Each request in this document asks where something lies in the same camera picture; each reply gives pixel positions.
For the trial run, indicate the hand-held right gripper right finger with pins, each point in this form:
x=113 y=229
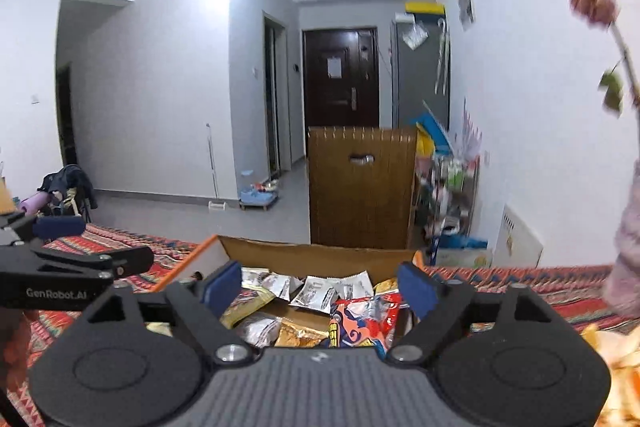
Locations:
x=415 y=289

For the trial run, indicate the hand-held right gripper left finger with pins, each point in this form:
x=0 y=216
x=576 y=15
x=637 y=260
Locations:
x=225 y=289

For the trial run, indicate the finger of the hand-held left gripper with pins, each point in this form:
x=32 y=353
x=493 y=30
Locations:
x=60 y=227
x=130 y=257

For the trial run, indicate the white snack packet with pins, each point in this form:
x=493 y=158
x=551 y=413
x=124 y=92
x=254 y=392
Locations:
x=277 y=286
x=312 y=294
x=254 y=278
x=354 y=287

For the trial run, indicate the red and blue snack packet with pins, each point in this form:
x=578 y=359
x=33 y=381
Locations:
x=365 y=322

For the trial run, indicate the orange and white cardboard box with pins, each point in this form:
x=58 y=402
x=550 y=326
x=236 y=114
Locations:
x=310 y=257

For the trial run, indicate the gold snack packet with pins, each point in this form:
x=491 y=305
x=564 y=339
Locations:
x=387 y=288

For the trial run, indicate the yellow snack packet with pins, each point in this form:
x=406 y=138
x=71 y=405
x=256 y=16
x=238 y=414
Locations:
x=247 y=309

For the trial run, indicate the pink rolled mat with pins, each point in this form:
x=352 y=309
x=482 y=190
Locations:
x=37 y=203

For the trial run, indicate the folding chair with dark cloth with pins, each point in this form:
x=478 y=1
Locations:
x=70 y=187

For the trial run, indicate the grey speckled snack packet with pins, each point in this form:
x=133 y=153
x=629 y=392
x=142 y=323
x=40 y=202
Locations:
x=257 y=332

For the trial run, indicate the blue box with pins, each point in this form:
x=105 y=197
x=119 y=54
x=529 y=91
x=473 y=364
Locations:
x=460 y=244

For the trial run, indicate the orange-brown snack packet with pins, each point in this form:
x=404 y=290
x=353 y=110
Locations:
x=300 y=334

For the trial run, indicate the blue pet feeding stand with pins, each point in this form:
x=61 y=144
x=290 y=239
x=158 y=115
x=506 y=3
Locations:
x=257 y=199

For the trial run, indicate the wooden chair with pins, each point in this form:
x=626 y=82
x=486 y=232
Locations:
x=360 y=197

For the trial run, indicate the colourful patterned tablecloth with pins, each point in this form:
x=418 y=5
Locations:
x=525 y=289

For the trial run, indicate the white mop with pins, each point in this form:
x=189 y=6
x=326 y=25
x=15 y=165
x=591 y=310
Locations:
x=212 y=162

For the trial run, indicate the blue plastic board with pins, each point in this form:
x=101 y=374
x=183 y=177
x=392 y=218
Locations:
x=432 y=129

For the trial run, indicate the pink vase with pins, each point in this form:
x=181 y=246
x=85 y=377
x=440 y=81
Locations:
x=627 y=257

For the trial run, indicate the grey refrigerator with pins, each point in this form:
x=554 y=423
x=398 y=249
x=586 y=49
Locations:
x=420 y=72

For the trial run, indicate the orange peel pile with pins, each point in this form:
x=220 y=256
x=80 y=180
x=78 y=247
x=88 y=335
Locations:
x=622 y=372

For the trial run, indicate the dark entrance door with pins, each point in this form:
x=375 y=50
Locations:
x=340 y=77

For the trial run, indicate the yellow box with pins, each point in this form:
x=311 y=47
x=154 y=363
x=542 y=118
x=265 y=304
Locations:
x=425 y=8

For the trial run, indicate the pink wall sticker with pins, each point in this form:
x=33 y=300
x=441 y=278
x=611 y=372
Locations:
x=471 y=129

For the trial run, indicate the wall picture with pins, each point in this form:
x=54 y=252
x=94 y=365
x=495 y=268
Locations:
x=467 y=4

